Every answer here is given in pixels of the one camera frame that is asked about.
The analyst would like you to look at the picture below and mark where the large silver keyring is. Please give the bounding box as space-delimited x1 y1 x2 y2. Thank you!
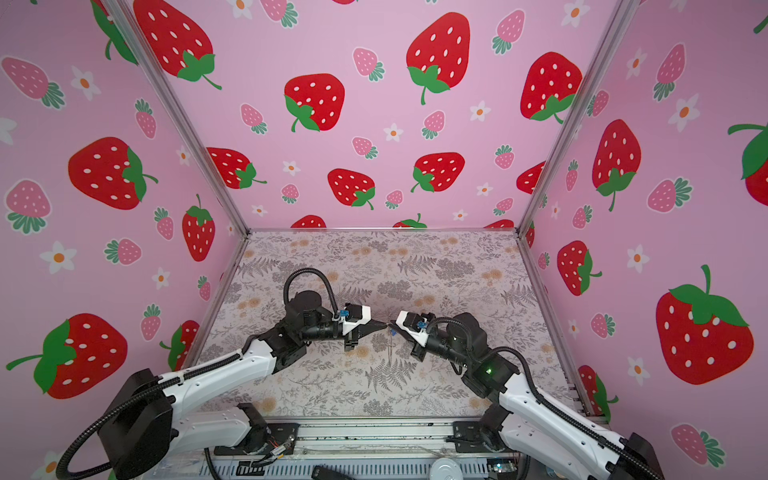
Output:
386 328 397 366

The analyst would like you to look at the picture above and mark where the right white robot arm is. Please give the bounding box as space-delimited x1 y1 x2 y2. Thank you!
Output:
394 311 663 479

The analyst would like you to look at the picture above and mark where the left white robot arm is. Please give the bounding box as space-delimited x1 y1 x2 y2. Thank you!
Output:
98 291 387 479

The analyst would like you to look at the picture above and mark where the white round disc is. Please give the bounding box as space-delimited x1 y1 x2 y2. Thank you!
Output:
428 458 464 480

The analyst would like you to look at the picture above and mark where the black device on base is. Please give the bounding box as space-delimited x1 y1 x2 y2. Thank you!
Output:
311 465 354 480

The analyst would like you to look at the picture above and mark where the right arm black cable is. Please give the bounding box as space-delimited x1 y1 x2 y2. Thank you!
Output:
425 316 661 480

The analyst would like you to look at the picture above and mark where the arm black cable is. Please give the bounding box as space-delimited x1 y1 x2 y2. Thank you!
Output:
55 267 340 480
425 316 661 480

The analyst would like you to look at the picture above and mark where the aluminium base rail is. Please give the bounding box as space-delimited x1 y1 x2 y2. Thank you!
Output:
212 418 548 479

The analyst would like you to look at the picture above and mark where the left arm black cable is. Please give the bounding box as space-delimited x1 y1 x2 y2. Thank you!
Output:
55 267 340 480

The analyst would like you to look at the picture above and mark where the silver frame post left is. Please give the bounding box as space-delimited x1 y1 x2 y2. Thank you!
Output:
105 0 250 238

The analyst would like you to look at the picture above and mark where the silver frame post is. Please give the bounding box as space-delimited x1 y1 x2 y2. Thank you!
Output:
517 0 640 236
105 0 250 238

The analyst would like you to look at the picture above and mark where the silver frame post right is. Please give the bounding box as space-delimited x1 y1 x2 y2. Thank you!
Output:
517 0 640 236

